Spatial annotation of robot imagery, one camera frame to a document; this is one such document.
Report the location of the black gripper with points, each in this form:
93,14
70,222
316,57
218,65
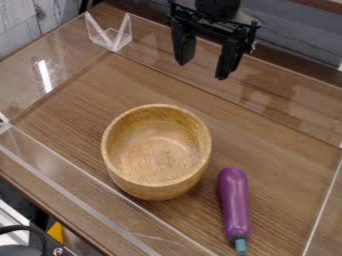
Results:
222,16

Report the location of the purple toy eggplant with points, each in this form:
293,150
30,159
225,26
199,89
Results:
233,188

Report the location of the brown wooden bowl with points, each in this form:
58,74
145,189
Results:
157,148

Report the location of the yellow black device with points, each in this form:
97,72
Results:
55,248

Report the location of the clear acrylic corner bracket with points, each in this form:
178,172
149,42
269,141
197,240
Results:
110,38

